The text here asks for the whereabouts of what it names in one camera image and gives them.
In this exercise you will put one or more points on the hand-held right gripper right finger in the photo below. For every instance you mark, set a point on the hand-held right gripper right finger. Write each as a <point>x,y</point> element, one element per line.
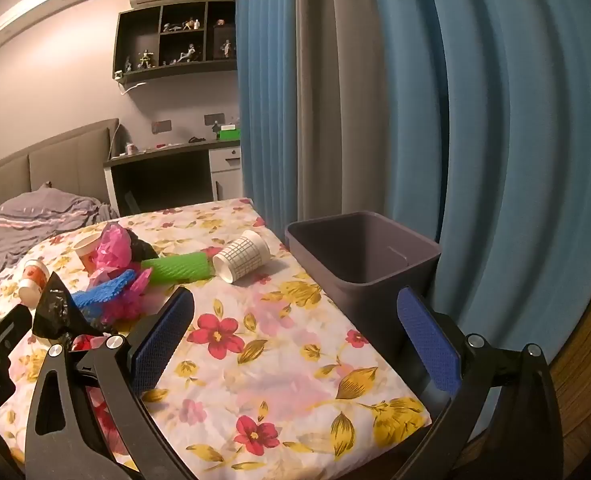
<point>428,340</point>

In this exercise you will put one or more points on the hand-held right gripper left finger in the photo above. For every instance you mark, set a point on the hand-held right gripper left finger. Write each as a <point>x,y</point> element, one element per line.
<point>163,340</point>

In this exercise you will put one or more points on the black plastic bag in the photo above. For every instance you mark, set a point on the black plastic bag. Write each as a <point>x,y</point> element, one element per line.
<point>55,310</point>
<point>140,247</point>

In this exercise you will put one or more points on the red print paper cup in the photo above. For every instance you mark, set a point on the red print paper cup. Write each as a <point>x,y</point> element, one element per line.
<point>32,280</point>

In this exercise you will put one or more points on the grey plastic trash bin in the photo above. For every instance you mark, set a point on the grey plastic trash bin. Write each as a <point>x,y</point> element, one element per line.
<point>365,300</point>

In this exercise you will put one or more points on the green foam net sleeve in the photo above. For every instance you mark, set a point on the green foam net sleeve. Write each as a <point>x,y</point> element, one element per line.
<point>180,267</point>

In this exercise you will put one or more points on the blue foam net sleeve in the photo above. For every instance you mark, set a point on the blue foam net sleeve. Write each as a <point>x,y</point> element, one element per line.
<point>105,290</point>

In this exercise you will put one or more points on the brown paper cup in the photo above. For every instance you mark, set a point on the brown paper cup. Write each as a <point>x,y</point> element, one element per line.
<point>86,255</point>

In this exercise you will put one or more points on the white grid paper cup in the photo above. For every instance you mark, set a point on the white grid paper cup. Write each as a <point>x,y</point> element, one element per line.
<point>243,257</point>

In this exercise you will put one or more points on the floral bed sheet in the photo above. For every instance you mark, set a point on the floral bed sheet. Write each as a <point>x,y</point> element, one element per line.
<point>275,360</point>

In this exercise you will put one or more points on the white drawer unit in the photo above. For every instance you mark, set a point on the white drawer unit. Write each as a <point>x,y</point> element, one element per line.
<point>225,175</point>

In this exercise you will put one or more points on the grey padded headboard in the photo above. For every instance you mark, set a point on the grey padded headboard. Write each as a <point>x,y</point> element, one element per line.
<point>65,160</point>

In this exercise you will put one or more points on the dark top desk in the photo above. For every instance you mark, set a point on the dark top desk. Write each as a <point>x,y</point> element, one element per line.
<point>175,147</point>

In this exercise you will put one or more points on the blue curtain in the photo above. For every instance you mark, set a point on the blue curtain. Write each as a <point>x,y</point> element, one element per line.
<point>500,160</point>
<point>268,85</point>

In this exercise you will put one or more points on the green box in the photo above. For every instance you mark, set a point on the green box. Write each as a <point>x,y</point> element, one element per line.
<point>229,134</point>

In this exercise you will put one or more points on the grey curtain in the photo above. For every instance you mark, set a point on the grey curtain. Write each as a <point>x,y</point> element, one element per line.
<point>335,110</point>

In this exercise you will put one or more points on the row of small figurines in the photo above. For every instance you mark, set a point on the row of small figurines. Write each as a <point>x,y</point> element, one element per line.
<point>190,52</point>

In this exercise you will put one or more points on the dark wall socket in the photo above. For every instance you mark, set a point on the dark wall socket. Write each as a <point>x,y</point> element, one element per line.
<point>214,120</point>
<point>161,126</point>

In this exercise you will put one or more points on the dark wall shelf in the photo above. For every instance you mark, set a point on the dark wall shelf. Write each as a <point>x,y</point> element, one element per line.
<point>135,35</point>

